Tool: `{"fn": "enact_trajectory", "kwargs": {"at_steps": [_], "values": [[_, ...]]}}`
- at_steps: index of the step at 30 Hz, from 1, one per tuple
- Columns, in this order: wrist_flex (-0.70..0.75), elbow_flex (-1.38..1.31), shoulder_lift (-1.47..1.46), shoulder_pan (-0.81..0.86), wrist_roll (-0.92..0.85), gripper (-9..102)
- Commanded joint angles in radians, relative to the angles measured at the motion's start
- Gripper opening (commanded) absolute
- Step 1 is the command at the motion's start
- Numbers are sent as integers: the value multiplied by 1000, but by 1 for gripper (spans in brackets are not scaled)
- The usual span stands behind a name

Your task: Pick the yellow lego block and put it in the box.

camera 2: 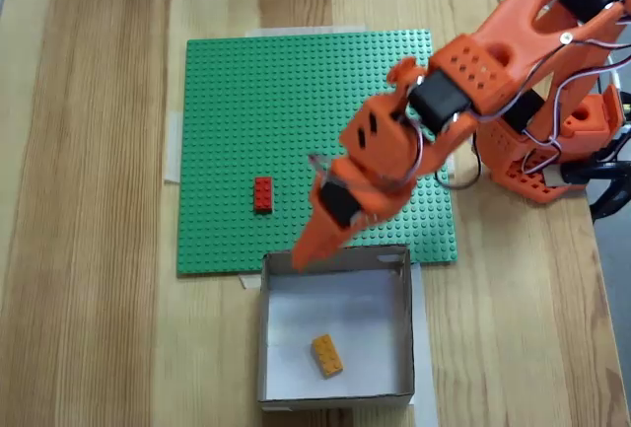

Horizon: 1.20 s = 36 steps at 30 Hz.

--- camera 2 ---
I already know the thin gripper servo wire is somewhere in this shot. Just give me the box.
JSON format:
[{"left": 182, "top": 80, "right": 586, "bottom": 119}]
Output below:
[{"left": 308, "top": 120, "right": 428, "bottom": 196}]

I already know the red lego block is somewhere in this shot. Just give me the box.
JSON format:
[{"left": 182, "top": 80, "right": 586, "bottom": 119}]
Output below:
[{"left": 252, "top": 177, "right": 274, "bottom": 215}]

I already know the green lego baseplate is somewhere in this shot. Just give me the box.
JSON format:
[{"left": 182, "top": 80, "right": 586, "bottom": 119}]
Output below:
[{"left": 175, "top": 29, "right": 459, "bottom": 278}]

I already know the black table clamp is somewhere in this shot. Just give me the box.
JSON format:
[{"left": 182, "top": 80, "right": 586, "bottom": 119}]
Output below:
[{"left": 561, "top": 150, "right": 631, "bottom": 224}]

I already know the yellow lego block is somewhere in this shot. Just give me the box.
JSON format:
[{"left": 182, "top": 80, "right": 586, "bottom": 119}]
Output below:
[{"left": 310, "top": 333, "right": 345, "bottom": 380}]

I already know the open cardboard box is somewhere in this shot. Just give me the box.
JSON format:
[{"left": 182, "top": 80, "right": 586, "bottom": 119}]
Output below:
[{"left": 255, "top": 244, "right": 416, "bottom": 412}]

